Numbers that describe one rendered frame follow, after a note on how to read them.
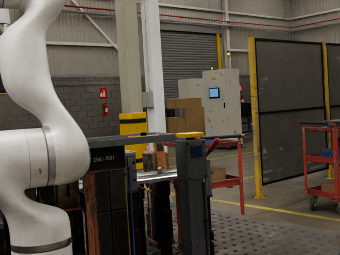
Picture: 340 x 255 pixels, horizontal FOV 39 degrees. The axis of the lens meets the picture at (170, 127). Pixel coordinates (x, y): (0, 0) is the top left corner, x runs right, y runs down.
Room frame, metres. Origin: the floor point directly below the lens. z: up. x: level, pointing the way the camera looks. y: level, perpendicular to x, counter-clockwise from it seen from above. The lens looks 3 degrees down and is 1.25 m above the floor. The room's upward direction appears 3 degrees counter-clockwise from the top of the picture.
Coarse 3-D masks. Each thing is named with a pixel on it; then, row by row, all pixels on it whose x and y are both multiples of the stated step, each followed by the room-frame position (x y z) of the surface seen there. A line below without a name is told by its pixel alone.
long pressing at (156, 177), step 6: (174, 168) 1.78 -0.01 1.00; (138, 174) 1.69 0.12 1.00; (144, 174) 1.68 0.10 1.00; (150, 174) 1.68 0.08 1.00; (156, 174) 1.66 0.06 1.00; (162, 174) 1.65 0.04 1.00; (168, 174) 1.65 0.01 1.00; (174, 174) 1.64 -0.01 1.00; (138, 180) 1.54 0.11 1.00; (144, 180) 1.55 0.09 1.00; (150, 180) 1.56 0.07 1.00; (156, 180) 1.57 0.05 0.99; (162, 180) 1.57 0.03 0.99; (168, 180) 1.58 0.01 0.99; (36, 192) 1.42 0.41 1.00
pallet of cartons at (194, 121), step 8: (168, 104) 15.62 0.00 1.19; (176, 104) 15.37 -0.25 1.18; (184, 104) 15.12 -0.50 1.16; (192, 104) 14.85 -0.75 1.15; (200, 104) 15.05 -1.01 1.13; (192, 112) 14.87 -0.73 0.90; (200, 112) 15.05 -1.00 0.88; (168, 120) 15.65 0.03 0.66; (176, 120) 15.40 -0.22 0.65; (184, 120) 15.13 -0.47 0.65; (192, 120) 14.88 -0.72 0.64; (200, 120) 15.03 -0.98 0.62; (168, 128) 15.66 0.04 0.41; (176, 128) 15.42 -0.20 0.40; (184, 128) 15.15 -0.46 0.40; (192, 128) 14.90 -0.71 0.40; (200, 128) 15.01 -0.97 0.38
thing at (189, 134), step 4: (188, 132) 1.38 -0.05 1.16; (192, 132) 1.36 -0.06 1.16; (196, 132) 1.35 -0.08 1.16; (200, 132) 1.34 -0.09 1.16; (180, 136) 1.34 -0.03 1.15; (184, 136) 1.32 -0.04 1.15; (188, 136) 1.32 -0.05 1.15; (192, 136) 1.32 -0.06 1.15; (196, 136) 1.33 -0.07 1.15; (200, 136) 1.33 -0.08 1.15
